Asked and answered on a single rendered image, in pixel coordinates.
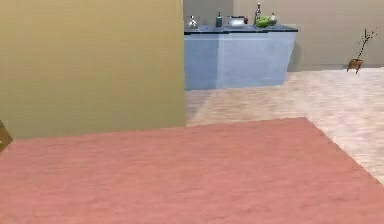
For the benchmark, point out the blue kitchen counter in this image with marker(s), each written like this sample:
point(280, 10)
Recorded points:
point(246, 56)

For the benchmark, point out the silver kettle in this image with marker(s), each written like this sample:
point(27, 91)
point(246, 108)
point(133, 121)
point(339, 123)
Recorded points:
point(192, 23)

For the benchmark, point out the teal soap bottle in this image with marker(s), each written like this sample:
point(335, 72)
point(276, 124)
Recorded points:
point(218, 20)

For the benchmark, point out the green lettuce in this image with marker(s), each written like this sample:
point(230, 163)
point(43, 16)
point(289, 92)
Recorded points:
point(262, 22)

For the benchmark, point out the dark glass bottle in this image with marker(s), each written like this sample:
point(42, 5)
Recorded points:
point(257, 12)

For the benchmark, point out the grey round bottle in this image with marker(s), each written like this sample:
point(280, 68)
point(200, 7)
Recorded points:
point(273, 20)

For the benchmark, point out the bare twig house plant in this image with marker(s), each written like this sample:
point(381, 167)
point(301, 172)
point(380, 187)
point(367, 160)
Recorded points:
point(357, 61)

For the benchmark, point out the brown wooden furniture corner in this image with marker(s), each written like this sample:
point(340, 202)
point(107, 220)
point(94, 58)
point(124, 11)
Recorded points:
point(4, 137)

